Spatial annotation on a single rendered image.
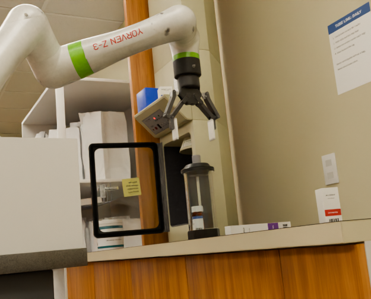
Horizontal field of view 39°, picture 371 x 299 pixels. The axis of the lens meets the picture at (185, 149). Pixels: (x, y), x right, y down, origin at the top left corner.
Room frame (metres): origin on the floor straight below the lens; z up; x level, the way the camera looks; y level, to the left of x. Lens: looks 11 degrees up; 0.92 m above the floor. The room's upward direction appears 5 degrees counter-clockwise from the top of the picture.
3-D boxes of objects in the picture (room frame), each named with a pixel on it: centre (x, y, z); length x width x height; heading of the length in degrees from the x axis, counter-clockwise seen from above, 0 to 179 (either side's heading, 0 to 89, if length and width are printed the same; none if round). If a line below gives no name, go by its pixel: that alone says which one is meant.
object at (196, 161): (1.67, -0.03, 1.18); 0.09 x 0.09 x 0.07
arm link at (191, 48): (1.67, -0.03, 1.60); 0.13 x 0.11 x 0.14; 175
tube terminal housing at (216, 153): (2.20, -0.08, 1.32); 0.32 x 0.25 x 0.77; 28
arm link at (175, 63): (1.68, -0.03, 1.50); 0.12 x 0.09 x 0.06; 28
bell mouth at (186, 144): (2.17, -0.06, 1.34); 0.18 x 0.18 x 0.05
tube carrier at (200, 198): (1.67, -0.03, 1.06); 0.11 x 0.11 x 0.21
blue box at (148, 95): (2.18, 0.12, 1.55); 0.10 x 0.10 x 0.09; 28
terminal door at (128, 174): (2.21, 0.26, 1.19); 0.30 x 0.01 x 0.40; 110
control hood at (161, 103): (2.11, 0.09, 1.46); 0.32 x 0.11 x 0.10; 28
